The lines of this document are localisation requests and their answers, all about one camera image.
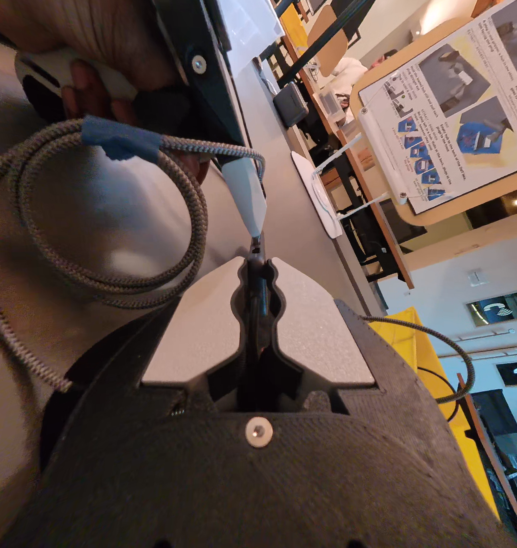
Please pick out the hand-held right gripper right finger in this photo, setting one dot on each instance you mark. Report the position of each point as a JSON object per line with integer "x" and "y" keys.
{"x": 318, "y": 338}

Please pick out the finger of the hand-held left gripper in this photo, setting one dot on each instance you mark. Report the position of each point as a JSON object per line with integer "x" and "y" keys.
{"x": 245, "y": 192}

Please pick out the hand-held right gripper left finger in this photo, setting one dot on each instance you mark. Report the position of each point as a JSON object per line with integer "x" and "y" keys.
{"x": 198, "y": 334}

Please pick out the blue tape band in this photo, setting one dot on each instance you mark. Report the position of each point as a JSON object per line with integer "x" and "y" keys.
{"x": 121, "y": 139}

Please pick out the person's left hand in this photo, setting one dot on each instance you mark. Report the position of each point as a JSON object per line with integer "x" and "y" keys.
{"x": 91, "y": 25}

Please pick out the white board stand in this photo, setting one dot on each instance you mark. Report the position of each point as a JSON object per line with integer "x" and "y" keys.
{"x": 318, "y": 201}

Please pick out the dark grey case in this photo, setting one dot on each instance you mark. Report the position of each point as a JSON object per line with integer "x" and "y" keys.
{"x": 290, "y": 105}

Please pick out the instruction poster board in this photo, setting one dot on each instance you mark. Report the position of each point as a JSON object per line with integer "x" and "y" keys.
{"x": 455, "y": 128}

